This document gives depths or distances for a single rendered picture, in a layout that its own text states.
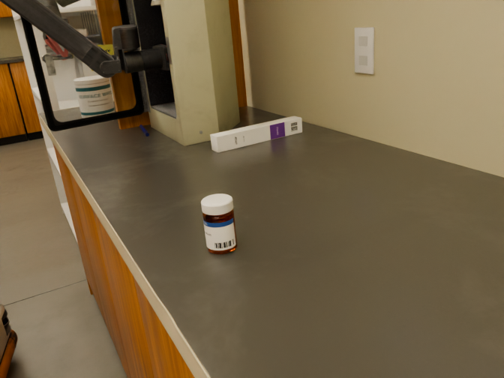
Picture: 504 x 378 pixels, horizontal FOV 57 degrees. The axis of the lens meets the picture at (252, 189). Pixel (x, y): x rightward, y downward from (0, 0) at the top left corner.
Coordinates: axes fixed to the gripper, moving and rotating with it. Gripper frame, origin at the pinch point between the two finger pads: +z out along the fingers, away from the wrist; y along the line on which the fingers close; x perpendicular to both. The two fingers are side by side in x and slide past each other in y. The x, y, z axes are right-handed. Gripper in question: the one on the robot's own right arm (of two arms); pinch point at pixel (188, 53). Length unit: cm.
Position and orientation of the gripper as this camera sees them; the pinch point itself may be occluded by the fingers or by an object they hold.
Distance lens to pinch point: 145.7
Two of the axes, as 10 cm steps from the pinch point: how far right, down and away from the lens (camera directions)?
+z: 8.7, -2.6, 4.1
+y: -4.8, -2.8, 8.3
